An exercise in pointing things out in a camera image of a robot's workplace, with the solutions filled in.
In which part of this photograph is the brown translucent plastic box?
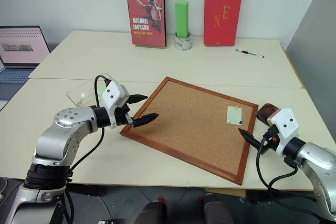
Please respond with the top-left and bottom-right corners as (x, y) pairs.
(256, 103), (282, 126)

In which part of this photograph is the dark rounded shape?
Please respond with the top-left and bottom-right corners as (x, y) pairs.
(143, 200), (167, 224)
(203, 193), (233, 224)

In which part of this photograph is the clear plastic tray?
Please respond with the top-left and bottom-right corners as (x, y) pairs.
(66, 72), (119, 108)

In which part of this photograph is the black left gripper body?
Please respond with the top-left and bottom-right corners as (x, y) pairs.
(114, 103), (136, 127)

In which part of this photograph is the grey partition panel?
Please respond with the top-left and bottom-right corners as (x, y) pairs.
(285, 0), (336, 152)

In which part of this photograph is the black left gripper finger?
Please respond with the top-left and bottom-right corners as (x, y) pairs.
(132, 113), (160, 129)
(128, 93), (149, 105)

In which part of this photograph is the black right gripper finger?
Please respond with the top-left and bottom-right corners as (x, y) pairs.
(238, 127), (264, 150)

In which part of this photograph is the open laptop computer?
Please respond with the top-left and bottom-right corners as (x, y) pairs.
(0, 26), (51, 112)

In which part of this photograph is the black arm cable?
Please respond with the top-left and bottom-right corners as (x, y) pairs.
(255, 134), (322, 220)
(62, 74), (111, 224)

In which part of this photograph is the red book with gold letters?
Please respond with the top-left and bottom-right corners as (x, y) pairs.
(203, 0), (245, 47)

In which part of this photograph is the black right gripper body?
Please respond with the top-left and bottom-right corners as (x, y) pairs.
(262, 125), (280, 154)

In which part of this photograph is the wood-framed cork board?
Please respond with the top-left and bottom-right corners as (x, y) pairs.
(120, 76), (259, 186)

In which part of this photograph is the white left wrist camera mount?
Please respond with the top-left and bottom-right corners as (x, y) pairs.
(101, 81), (131, 130)

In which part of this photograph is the black and silver pen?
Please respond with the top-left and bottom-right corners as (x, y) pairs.
(235, 48), (265, 59)

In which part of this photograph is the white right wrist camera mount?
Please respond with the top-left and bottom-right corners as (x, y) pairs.
(270, 108), (300, 158)

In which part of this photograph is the pale green paper note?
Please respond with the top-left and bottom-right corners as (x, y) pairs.
(226, 105), (243, 125)

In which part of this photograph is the red Michael Jackson book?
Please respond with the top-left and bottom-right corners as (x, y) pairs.
(124, 0), (168, 48)

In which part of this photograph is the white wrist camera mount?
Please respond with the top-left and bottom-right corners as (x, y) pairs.
(270, 108), (300, 158)
(101, 81), (131, 130)

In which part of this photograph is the clear tape roll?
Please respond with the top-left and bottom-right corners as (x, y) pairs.
(174, 31), (193, 51)

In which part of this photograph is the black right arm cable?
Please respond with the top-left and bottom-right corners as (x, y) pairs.
(255, 134), (322, 220)

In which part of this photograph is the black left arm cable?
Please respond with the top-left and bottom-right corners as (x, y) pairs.
(62, 74), (111, 224)

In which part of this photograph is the green rectangular block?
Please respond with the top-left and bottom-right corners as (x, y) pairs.
(174, 0), (190, 38)

